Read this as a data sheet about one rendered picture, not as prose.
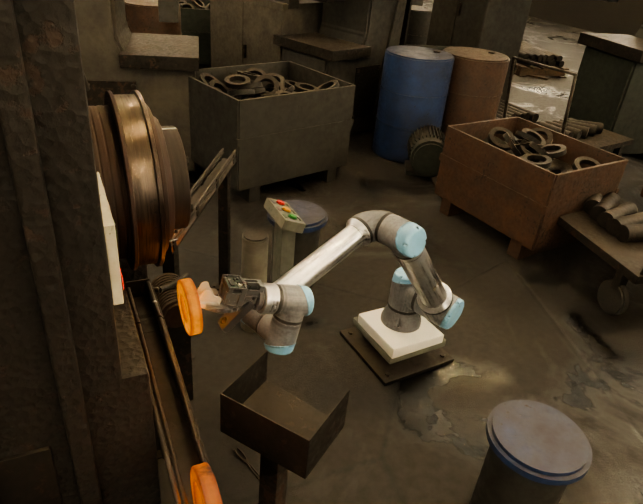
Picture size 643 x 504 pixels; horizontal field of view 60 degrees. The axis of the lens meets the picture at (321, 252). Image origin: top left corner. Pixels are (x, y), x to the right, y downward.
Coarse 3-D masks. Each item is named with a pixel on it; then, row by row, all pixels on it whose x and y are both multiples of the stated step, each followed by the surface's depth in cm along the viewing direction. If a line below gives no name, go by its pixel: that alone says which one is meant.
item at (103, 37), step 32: (96, 0) 358; (160, 0) 346; (96, 32) 368; (128, 32) 417; (96, 64) 378; (128, 64) 374; (160, 64) 378; (192, 64) 382; (96, 96) 387; (160, 96) 396; (192, 160) 425
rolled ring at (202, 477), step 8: (200, 464) 118; (208, 464) 118; (192, 472) 119; (200, 472) 115; (208, 472) 114; (192, 480) 121; (200, 480) 113; (208, 480) 113; (192, 488) 123; (200, 488) 112; (208, 488) 111; (216, 488) 112; (192, 496) 125; (200, 496) 123; (208, 496) 110; (216, 496) 111
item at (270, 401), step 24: (264, 360) 156; (240, 384) 148; (264, 384) 160; (240, 408) 138; (264, 408) 153; (288, 408) 154; (312, 408) 155; (336, 408) 140; (240, 432) 143; (264, 432) 137; (288, 432) 132; (312, 432) 148; (336, 432) 147; (264, 456) 155; (288, 456) 136; (312, 456) 136; (264, 480) 159
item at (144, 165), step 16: (128, 96) 140; (128, 112) 133; (144, 112) 133; (128, 128) 130; (144, 128) 132; (128, 144) 129; (144, 144) 130; (144, 160) 130; (144, 176) 130; (160, 176) 130; (144, 192) 130; (160, 192) 131; (144, 208) 131; (160, 208) 132; (144, 224) 133; (160, 224) 135; (144, 240) 136; (160, 240) 138; (144, 256) 141; (160, 256) 143
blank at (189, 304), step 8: (184, 280) 150; (192, 280) 150; (184, 288) 147; (192, 288) 148; (184, 296) 148; (192, 296) 146; (184, 304) 155; (192, 304) 146; (200, 304) 147; (184, 312) 155; (192, 312) 146; (200, 312) 146; (184, 320) 155; (192, 320) 146; (200, 320) 147; (192, 328) 147; (200, 328) 149
